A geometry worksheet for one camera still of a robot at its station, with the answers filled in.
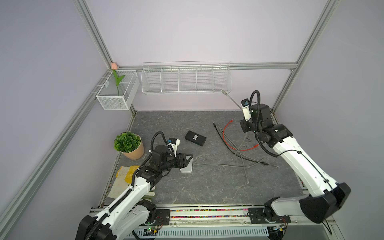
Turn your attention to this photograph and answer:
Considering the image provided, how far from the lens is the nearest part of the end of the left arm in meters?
0.61

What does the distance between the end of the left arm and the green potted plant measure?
0.92 ft

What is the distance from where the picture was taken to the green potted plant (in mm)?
863
